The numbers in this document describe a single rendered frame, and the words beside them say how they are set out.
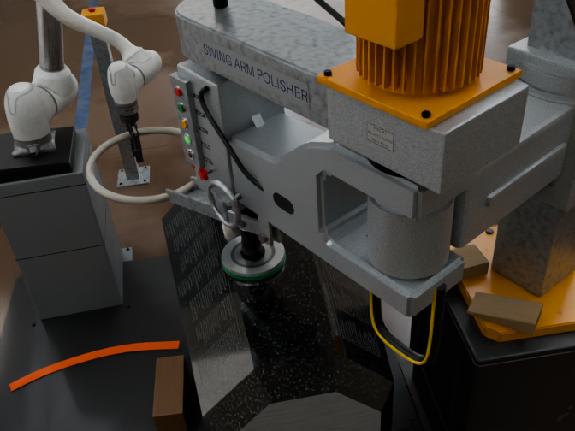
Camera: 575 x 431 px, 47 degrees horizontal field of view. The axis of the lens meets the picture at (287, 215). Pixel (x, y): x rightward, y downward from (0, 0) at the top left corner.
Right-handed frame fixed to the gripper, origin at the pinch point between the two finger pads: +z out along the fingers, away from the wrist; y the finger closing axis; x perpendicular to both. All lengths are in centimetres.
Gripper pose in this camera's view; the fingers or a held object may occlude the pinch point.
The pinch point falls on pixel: (137, 152)
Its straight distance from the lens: 289.3
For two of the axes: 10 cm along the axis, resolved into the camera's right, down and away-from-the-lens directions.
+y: 4.4, 5.7, -6.9
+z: 0.3, 7.6, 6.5
